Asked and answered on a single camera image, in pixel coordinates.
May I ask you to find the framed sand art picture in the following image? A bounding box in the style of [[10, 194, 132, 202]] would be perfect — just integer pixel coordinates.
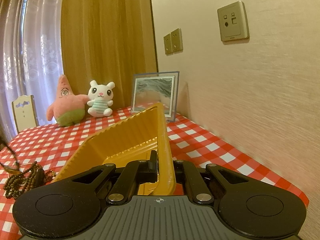
[[131, 71, 180, 122]]

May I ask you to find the black strap wristwatch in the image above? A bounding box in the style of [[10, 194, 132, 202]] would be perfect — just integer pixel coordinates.
[[33, 168, 45, 188]]

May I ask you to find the beige wall socket plate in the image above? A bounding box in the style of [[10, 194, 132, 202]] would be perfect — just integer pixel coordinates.
[[217, 1, 249, 42]]

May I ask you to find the pink starfish plush toy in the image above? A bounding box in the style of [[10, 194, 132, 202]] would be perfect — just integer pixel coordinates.
[[46, 74, 89, 127]]

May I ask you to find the red white checkered tablecloth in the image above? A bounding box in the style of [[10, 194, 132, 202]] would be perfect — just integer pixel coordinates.
[[1, 109, 307, 239]]

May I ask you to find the brown curtain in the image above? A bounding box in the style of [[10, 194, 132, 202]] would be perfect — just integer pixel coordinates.
[[61, 0, 157, 109]]

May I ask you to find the white sheer lace curtain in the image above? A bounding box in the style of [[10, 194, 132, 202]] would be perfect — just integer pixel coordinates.
[[1, 0, 63, 141]]

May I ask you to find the beige light switch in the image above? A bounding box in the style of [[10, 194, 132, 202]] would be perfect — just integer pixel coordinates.
[[163, 33, 173, 55], [171, 28, 183, 53]]

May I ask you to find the yellow plastic basket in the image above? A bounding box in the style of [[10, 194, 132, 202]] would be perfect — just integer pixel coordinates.
[[54, 103, 176, 196]]

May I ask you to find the white bunny plush toy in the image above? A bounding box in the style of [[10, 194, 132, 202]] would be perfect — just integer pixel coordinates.
[[87, 80, 115, 118]]

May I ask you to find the beige light switch right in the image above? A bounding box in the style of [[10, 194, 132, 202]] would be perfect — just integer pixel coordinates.
[[171, 28, 183, 53]]

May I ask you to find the long brown bead necklace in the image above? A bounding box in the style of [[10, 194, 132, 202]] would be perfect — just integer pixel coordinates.
[[3, 161, 57, 201]]

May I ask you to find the beige light switch left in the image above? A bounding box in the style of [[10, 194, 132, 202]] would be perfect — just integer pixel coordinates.
[[163, 33, 173, 55]]

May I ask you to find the white wooden chair back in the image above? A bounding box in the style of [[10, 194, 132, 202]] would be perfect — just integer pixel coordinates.
[[11, 95, 39, 133]]

